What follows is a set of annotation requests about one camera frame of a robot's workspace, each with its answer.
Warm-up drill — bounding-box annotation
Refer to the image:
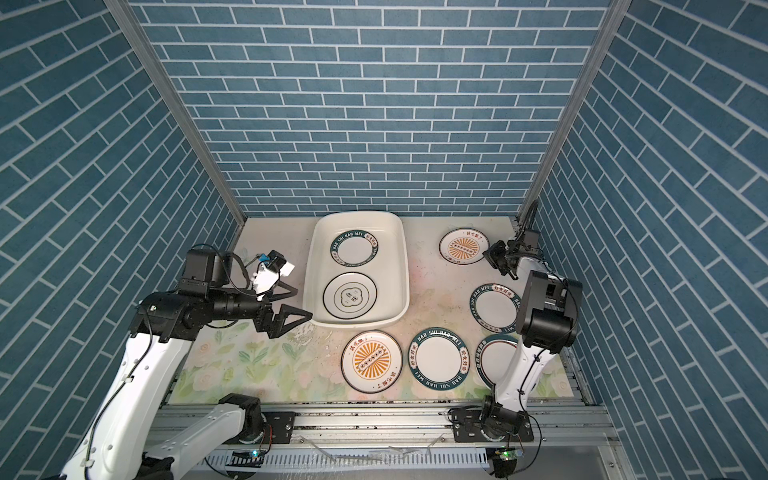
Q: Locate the orange sunburst plate front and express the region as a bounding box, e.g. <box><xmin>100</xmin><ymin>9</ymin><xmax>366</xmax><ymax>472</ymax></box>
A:
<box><xmin>340</xmin><ymin>330</ymin><xmax>403</xmax><ymax>394</ymax></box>

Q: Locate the aluminium corner frame left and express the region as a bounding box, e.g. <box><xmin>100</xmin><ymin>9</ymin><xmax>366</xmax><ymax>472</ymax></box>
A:
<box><xmin>104</xmin><ymin>0</ymin><xmax>247</xmax><ymax>227</ymax></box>

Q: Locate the orange sunburst plate back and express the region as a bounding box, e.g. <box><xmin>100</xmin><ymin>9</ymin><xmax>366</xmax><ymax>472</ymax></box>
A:
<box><xmin>439</xmin><ymin>228</ymin><xmax>490</xmax><ymax>265</ymax></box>

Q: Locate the green rim plate back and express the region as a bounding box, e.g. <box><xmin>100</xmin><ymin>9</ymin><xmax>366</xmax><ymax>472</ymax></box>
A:
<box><xmin>330</xmin><ymin>229</ymin><xmax>379</xmax><ymax>268</ymax></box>

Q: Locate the green rim plate front centre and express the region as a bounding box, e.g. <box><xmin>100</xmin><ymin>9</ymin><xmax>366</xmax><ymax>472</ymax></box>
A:
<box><xmin>408</xmin><ymin>327</ymin><xmax>471</xmax><ymax>391</ymax></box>

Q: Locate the green rim plate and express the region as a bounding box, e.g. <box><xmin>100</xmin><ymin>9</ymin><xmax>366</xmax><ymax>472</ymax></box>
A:
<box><xmin>475</xmin><ymin>334</ymin><xmax>517</xmax><ymax>389</ymax></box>
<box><xmin>408</xmin><ymin>327</ymin><xmax>471</xmax><ymax>391</ymax></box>
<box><xmin>469</xmin><ymin>283</ymin><xmax>521</xmax><ymax>333</ymax></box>
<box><xmin>330</xmin><ymin>229</ymin><xmax>379</xmax><ymax>268</ymax></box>

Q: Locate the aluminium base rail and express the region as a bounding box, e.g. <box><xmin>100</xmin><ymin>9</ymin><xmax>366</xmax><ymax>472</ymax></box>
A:
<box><xmin>137</xmin><ymin>398</ymin><xmax>637</xmax><ymax>480</ymax></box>

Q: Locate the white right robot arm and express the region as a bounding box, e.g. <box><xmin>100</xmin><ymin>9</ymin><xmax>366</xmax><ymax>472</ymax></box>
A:
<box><xmin>447</xmin><ymin>233</ymin><xmax>583</xmax><ymax>443</ymax></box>

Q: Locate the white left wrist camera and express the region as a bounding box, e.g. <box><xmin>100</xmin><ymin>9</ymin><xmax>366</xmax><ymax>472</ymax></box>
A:
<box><xmin>249</xmin><ymin>250</ymin><xmax>295</xmax><ymax>299</ymax></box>

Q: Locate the aluminium corner frame right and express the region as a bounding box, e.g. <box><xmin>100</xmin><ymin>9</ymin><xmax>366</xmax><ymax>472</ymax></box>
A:
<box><xmin>517</xmin><ymin>0</ymin><xmax>631</xmax><ymax>225</ymax></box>

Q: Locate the white plastic bin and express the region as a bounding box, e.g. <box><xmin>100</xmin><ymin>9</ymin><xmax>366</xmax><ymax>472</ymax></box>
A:
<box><xmin>302</xmin><ymin>211</ymin><xmax>410</xmax><ymax>329</ymax></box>

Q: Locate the white plate green flower outline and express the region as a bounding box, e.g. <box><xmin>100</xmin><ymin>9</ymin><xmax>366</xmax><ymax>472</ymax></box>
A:
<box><xmin>322</xmin><ymin>272</ymin><xmax>378</xmax><ymax>320</ymax></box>

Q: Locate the green rim plate front right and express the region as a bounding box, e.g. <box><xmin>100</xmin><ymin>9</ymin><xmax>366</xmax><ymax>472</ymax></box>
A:
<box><xmin>475</xmin><ymin>334</ymin><xmax>517</xmax><ymax>389</ymax></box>

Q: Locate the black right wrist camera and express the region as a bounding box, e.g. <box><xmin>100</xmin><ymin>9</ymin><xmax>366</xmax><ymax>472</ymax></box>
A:
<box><xmin>520</xmin><ymin>229</ymin><xmax>541</xmax><ymax>255</ymax></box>

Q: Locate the aluminium corner frame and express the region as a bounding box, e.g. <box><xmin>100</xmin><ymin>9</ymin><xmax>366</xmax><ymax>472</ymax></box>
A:
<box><xmin>517</xmin><ymin>0</ymin><xmax>631</xmax><ymax>225</ymax></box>
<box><xmin>104</xmin><ymin>0</ymin><xmax>247</xmax><ymax>227</ymax></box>

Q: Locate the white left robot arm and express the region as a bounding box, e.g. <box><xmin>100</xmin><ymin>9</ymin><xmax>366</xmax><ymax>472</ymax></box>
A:
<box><xmin>58</xmin><ymin>244</ymin><xmax>312</xmax><ymax>479</ymax></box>

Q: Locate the orange sunburst plate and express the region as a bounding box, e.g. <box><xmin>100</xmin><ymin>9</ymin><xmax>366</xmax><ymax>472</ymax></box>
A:
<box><xmin>439</xmin><ymin>228</ymin><xmax>490</xmax><ymax>265</ymax></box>
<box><xmin>340</xmin><ymin>330</ymin><xmax>403</xmax><ymax>394</ymax></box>

